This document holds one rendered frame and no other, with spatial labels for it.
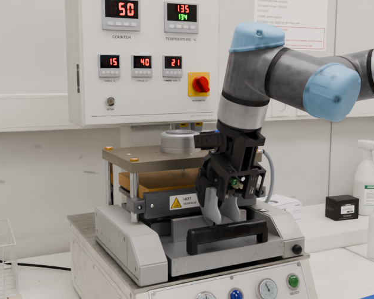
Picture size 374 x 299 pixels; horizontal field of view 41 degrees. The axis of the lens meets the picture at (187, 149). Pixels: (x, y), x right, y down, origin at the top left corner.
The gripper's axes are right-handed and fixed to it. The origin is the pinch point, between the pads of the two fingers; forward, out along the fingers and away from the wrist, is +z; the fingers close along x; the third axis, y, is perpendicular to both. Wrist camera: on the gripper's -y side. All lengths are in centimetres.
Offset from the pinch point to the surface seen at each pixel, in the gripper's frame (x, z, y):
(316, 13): 76, -22, -75
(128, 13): -6.1, -27.2, -36.9
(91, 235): -16.2, 14.5, -18.3
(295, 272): 13.3, 6.6, 10.4
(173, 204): -6.2, -1.6, -3.6
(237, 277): 1.2, 5.7, 9.5
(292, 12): 66, -22, -76
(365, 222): 77, 32, -28
